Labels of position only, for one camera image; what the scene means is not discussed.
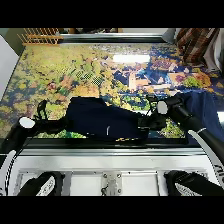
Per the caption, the brown checked shirt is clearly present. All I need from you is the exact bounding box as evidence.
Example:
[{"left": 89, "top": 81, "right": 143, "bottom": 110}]
[{"left": 175, "top": 27, "right": 221, "bottom": 68}]

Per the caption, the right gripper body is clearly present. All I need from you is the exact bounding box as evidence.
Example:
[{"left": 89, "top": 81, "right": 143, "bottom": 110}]
[{"left": 137, "top": 114, "right": 168, "bottom": 132}]

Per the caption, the wooden slatted rack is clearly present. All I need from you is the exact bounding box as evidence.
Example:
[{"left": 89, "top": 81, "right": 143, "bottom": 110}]
[{"left": 17, "top": 27, "right": 65, "bottom": 47}]

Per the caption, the white garment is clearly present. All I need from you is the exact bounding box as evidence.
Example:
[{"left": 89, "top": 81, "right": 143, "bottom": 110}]
[{"left": 202, "top": 28, "right": 224, "bottom": 75}]

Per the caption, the black cable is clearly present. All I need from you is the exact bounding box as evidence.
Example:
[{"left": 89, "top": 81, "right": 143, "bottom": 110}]
[{"left": 100, "top": 185, "right": 110, "bottom": 197}]

